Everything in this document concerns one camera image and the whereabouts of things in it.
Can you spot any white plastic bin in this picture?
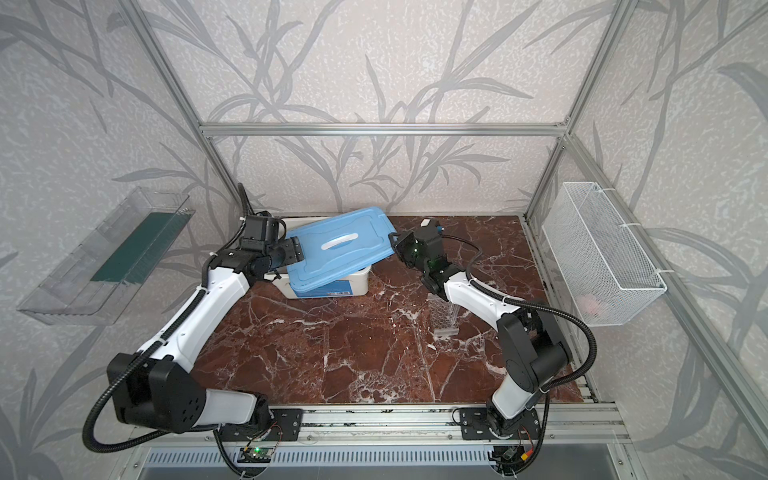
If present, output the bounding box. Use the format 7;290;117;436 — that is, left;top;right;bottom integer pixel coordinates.
271;215;371;300

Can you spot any clear test tube rack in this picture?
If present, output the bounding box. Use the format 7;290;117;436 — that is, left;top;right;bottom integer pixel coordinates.
427;294;459;338

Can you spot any blue plastic lid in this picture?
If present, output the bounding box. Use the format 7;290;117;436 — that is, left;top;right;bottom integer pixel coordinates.
286;207;395;292

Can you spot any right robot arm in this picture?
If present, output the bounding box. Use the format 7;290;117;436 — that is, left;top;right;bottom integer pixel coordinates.
389;219;571;438

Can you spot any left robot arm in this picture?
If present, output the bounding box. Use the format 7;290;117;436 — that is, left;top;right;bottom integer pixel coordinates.
106;211;303;434

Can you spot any green circuit board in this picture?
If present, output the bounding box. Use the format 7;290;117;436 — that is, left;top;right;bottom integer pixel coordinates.
237;447;275;464

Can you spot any right black cable conduit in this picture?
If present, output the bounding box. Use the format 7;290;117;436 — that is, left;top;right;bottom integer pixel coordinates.
440;232;599;391

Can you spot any black cable conduit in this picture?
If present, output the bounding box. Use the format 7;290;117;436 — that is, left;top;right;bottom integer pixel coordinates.
440;232;599;391
82;182;259;454

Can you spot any clear wall shelf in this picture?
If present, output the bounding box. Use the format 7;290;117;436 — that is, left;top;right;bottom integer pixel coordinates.
18;187;195;326

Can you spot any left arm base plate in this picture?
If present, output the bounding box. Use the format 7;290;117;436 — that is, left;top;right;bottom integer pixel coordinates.
220;408;304;442

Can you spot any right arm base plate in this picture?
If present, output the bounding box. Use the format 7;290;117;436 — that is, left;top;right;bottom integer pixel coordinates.
452;407;541;441

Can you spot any white wire basket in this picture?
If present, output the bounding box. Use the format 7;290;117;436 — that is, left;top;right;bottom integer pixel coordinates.
542;182;667;327

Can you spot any aluminium front rail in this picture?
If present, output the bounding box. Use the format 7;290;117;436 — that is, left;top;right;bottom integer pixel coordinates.
125;403;634;449

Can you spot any left black cable conduit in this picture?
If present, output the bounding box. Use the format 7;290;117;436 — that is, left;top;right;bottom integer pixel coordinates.
82;182;259;454

